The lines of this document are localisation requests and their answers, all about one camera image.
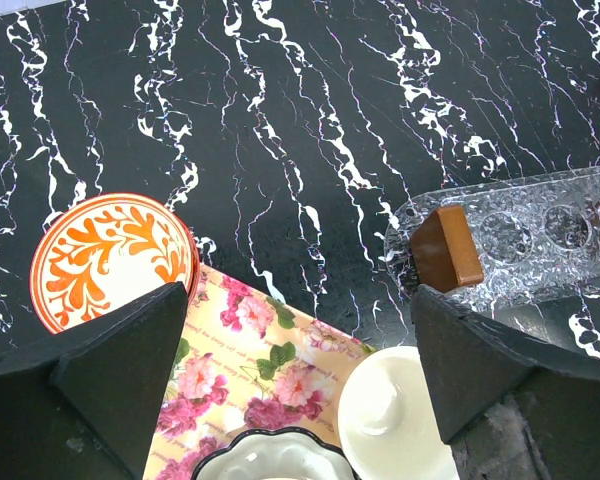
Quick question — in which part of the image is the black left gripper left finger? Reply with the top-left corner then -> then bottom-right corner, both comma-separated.
0,283 -> 188,479

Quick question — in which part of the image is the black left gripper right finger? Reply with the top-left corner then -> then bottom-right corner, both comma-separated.
411,285 -> 600,479

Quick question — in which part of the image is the clear holder with wooden ends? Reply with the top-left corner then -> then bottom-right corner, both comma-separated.
409,199 -> 600,299

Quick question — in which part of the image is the floral serving tray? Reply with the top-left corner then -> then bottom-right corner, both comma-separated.
143,266 -> 373,479

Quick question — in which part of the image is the clear glass oval tray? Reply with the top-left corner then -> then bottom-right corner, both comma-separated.
384,166 -> 600,312

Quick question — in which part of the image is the cream and yellow mug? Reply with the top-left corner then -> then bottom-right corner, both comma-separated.
337,346 -> 459,480

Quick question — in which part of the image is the white scalloped bowl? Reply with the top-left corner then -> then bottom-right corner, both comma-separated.
191,427 -> 358,480

